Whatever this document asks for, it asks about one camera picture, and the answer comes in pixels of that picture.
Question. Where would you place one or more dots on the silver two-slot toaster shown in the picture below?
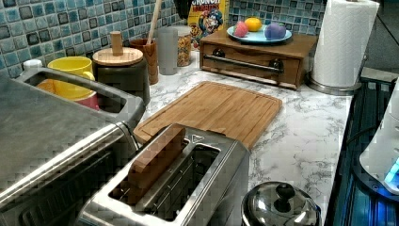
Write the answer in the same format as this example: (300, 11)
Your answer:
(204, 186)

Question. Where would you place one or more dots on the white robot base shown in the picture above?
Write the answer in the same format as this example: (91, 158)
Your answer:
(380, 158)

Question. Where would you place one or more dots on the stainless toaster oven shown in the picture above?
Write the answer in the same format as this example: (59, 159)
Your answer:
(55, 154)

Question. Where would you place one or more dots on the bamboo cutting board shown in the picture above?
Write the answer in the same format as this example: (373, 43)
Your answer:
(237, 113)

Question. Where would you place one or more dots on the brown bread slice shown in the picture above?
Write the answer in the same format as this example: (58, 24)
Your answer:
(154, 160)

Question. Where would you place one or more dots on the grey dish rack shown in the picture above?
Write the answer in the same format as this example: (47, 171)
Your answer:
(132, 107)

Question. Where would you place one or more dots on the wooden utensil holder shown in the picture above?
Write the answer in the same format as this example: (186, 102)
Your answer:
(149, 50)

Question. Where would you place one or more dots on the glass cereal jar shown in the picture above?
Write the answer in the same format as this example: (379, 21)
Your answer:
(184, 45)

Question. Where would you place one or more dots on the grey cup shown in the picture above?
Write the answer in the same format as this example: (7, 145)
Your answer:
(167, 41)

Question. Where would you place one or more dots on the dark canister wooden lid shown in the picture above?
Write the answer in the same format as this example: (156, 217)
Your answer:
(123, 68)

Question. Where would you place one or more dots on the pink toy fruit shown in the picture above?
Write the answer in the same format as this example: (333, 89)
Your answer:
(240, 29)

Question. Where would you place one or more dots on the cereal box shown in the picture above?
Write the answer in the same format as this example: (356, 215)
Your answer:
(205, 18)

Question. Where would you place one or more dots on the wooden drawer box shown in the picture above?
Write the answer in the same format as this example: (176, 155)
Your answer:
(283, 64)

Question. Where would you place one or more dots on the light blue plate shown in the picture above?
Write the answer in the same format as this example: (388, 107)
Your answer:
(258, 37)

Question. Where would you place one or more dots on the yellow toy lemon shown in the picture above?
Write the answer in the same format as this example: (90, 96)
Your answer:
(253, 24)

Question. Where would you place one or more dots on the pink cup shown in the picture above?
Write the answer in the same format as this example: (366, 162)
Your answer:
(90, 101)

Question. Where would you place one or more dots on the purple toy fruit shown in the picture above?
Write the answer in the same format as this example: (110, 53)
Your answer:
(275, 31)

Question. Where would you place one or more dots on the steel pot lid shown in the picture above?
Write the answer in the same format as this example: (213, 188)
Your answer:
(279, 204)

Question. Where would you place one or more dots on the yellow mug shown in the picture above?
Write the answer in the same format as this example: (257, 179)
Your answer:
(74, 66)

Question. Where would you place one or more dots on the steel paper towel holder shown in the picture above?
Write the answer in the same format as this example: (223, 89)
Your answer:
(336, 91)

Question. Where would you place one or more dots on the white paper towel roll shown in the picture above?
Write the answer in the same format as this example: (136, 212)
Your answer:
(343, 38)

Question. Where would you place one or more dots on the white bottle cap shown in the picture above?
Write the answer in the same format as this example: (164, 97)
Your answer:
(32, 64)

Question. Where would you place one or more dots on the wooden spoon handle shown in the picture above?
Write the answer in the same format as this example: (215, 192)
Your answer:
(157, 8)

